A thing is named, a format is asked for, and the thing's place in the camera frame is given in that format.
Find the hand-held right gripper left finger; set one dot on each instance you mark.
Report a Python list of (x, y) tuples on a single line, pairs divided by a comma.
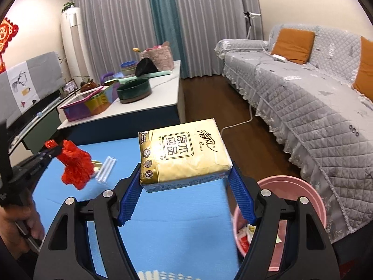
[(129, 201)]

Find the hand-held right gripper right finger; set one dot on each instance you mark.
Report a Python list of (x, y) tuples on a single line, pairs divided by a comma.
[(242, 198)]

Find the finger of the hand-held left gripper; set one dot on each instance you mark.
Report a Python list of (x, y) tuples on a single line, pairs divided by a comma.
[(40, 159)]

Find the red plastic bag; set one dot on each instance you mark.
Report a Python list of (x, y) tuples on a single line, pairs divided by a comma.
[(75, 166)]

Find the red and white carton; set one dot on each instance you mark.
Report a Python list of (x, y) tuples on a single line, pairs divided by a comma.
[(243, 237)]

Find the pink plastic bin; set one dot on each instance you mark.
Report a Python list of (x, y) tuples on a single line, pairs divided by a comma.
[(291, 186)]

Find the yellow tissue pack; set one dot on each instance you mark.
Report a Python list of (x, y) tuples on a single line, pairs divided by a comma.
[(180, 157)]

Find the person's left hand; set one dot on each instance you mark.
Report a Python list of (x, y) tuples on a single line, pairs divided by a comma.
[(17, 227)]

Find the television cabinet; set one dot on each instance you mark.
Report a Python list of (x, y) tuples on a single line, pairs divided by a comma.
[(40, 125)]

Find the white rod with blue tip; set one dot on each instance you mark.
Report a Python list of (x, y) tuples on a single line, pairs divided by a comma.
[(32, 124)]

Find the white straws in clear wrapper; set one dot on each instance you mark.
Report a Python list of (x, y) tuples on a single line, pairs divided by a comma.
[(106, 169)]

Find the blue foam mat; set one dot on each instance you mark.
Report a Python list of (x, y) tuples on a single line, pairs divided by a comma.
[(180, 224)]

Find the multicoloured storage box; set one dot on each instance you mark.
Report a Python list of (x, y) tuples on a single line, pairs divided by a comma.
[(87, 108)]

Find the television with grey cover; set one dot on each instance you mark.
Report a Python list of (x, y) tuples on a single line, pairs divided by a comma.
[(29, 81)]

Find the brown ornament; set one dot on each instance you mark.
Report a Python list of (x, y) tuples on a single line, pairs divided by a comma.
[(88, 87)]

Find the white and navy coffee table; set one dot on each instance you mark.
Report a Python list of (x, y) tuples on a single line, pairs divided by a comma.
[(157, 99)]

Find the dark green round basin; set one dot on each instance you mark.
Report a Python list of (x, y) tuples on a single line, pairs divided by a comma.
[(134, 92)]

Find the grey quilted sofa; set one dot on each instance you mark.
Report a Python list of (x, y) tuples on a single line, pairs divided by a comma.
[(306, 108)]

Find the white standing air conditioner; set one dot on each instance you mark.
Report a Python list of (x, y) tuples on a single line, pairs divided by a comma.
[(75, 43)]

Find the stack of coloured bowls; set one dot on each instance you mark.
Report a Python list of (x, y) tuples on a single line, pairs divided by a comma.
[(128, 67)]

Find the mint green tray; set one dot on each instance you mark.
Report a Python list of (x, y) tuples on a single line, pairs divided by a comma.
[(160, 73)]

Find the black hat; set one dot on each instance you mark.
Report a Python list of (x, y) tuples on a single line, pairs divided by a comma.
[(145, 67)]

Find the small yellow object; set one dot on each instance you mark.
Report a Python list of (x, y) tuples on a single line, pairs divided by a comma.
[(137, 50)]

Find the white power strip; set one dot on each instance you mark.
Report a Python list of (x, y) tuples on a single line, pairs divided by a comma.
[(279, 57)]

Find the pink quilted basket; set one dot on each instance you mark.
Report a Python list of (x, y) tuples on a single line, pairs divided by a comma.
[(163, 58)]

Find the green potted plant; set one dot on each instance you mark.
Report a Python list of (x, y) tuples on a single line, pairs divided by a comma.
[(69, 5)]

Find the grey curtain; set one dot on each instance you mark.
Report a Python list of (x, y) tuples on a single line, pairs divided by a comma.
[(116, 20), (215, 20)]

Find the orange cushion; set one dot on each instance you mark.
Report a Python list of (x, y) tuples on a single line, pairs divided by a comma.
[(365, 70), (291, 45)]

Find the white phone stand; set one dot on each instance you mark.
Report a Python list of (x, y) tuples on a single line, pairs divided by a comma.
[(250, 16)]

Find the teal curtain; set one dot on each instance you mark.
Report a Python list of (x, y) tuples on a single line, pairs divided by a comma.
[(166, 20)]

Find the small photo frame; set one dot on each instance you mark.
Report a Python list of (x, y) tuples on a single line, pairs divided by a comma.
[(69, 89)]

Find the red knot wall ornament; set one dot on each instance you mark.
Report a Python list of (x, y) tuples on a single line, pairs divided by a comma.
[(7, 35)]

